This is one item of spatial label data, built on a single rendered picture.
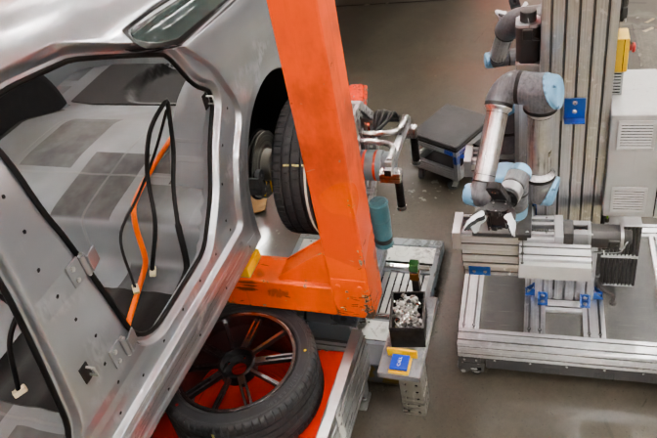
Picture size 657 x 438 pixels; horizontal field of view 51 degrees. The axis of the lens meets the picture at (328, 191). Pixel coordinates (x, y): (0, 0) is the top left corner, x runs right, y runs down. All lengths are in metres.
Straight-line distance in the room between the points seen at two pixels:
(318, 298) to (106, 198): 1.00
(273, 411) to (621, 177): 1.57
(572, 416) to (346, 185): 1.45
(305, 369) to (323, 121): 1.02
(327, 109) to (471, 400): 1.57
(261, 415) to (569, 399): 1.35
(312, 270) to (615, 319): 1.36
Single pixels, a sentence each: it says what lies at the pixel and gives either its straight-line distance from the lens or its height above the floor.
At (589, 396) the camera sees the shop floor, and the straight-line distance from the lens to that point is 3.29.
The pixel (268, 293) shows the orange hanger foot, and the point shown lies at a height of 0.61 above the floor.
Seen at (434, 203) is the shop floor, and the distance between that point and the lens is 4.21.
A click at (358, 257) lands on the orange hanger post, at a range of 2.63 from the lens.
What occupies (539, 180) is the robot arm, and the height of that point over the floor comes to 1.06.
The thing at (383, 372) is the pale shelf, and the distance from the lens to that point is 2.78.
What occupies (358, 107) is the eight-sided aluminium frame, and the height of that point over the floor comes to 1.12.
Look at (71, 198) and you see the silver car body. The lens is 3.18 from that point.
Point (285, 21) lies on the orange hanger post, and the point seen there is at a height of 1.83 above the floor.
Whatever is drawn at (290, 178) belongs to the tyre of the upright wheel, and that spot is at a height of 0.98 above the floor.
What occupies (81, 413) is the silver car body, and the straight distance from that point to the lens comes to 2.15.
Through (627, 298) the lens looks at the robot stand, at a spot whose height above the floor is 0.21.
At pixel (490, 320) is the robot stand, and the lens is 3.25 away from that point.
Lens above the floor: 2.63
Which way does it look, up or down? 36 degrees down
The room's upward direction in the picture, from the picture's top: 12 degrees counter-clockwise
